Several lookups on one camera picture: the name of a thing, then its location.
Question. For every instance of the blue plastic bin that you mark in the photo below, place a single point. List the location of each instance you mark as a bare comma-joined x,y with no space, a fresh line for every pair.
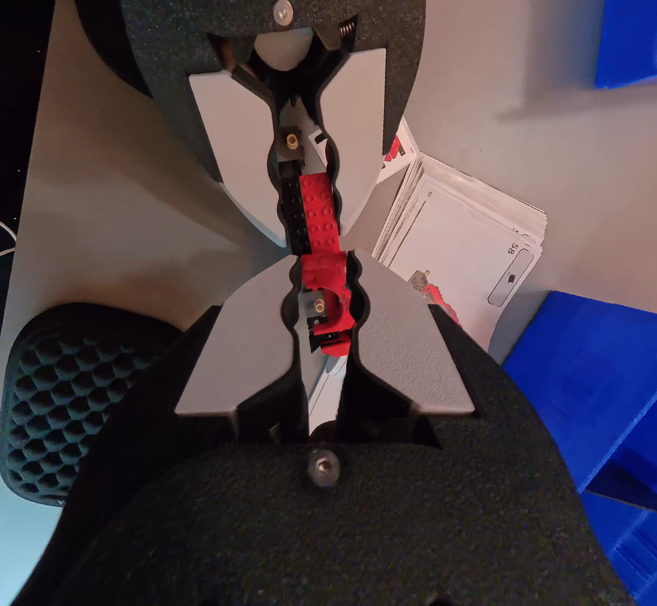
590,385
629,21

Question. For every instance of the black textured wrist rest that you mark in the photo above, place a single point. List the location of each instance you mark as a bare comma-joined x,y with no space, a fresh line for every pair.
51,401

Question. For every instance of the red and black brick assembly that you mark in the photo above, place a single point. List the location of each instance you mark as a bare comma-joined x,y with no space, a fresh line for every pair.
321,206

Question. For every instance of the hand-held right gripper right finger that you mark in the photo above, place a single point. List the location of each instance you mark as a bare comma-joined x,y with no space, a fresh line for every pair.
410,354

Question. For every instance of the white instruction booklet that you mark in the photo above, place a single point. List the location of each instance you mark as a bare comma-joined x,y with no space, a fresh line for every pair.
462,236

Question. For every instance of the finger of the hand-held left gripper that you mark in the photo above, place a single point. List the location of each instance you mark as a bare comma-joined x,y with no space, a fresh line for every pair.
231,154
357,144

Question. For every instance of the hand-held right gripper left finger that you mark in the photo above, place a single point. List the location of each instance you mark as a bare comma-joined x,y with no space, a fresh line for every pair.
241,354

